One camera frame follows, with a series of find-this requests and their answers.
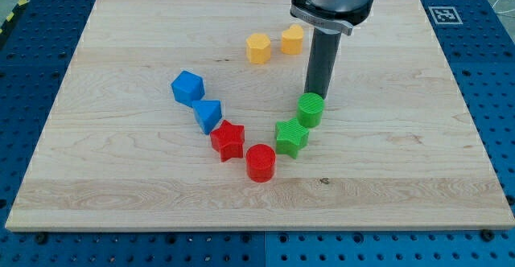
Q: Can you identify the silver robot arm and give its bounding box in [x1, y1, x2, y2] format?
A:
[290, 0, 373, 35]

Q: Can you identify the yellow hexagon block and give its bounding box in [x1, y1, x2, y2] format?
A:
[245, 33, 271, 64]

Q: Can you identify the red star block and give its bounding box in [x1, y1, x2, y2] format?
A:
[210, 120, 245, 162]

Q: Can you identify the green star block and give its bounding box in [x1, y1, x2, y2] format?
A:
[275, 118, 310, 159]

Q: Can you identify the red cylinder block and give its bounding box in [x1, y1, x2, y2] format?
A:
[245, 144, 276, 183]

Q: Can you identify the blue triangle block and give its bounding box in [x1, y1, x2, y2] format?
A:
[192, 100, 222, 135]

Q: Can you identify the green cylinder block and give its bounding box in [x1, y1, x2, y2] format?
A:
[296, 92, 324, 128]

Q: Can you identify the blue cube block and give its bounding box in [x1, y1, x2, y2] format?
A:
[171, 71, 205, 108]

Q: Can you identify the light wooden board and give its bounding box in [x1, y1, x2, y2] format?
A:
[6, 0, 514, 232]

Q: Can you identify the yellow heart block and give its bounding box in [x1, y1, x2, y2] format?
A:
[281, 24, 304, 55]

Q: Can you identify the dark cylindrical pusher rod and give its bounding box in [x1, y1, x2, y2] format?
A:
[304, 27, 341, 99]

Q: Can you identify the white fiducial marker tag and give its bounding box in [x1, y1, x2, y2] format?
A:
[429, 6, 463, 25]

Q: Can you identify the white cable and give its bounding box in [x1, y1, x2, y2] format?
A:
[491, 0, 515, 17]

